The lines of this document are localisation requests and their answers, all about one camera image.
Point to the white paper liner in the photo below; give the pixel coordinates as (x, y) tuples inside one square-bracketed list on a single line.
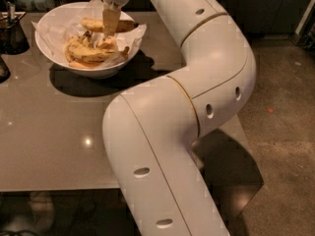
[(59, 27)]

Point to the dark round object at left edge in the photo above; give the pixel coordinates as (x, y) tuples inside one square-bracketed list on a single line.
[(4, 71)]

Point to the ripe banana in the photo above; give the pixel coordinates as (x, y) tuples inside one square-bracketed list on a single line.
[(96, 25), (78, 51)]

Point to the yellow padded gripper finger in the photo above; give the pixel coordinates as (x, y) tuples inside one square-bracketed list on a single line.
[(110, 21)]

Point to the back small banana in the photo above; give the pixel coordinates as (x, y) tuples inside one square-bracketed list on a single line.
[(86, 39)]

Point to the white ceramic bowl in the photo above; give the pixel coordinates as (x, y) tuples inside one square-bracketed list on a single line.
[(93, 72)]

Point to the black mesh utensil holder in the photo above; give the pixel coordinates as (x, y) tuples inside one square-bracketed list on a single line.
[(13, 40)]

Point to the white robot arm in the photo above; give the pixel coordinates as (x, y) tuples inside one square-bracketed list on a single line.
[(148, 130)]

